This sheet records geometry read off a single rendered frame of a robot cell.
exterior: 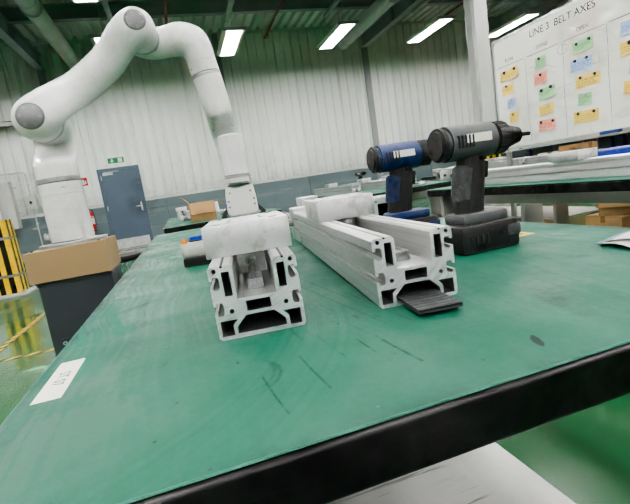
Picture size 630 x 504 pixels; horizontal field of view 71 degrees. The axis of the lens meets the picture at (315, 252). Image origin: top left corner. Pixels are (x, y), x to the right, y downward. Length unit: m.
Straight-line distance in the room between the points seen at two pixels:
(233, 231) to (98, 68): 1.02
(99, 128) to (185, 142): 2.08
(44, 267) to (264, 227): 0.97
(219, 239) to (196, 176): 11.80
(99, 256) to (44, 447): 1.05
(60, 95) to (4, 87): 11.74
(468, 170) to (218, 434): 0.61
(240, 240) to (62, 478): 0.33
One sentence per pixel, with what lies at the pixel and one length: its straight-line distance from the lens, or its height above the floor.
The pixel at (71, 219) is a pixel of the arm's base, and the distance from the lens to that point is 1.48.
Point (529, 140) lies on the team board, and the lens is 4.34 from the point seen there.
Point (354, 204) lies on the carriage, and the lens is 0.84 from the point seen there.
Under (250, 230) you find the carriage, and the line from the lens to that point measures 0.56.
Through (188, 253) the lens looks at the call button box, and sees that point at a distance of 1.15.
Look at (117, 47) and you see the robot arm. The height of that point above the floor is 1.40.
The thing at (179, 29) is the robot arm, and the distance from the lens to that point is 1.54.
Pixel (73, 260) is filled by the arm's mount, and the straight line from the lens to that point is 1.43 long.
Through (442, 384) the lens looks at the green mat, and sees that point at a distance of 0.35.
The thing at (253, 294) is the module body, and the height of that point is 0.82.
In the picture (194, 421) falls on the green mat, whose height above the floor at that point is 0.78.
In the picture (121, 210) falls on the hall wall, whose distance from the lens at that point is 12.40.
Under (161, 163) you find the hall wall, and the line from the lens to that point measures 12.41.
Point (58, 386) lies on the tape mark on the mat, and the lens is 0.52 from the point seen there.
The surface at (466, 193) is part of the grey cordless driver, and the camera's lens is 0.80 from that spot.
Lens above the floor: 0.94
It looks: 9 degrees down
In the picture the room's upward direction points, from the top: 9 degrees counter-clockwise
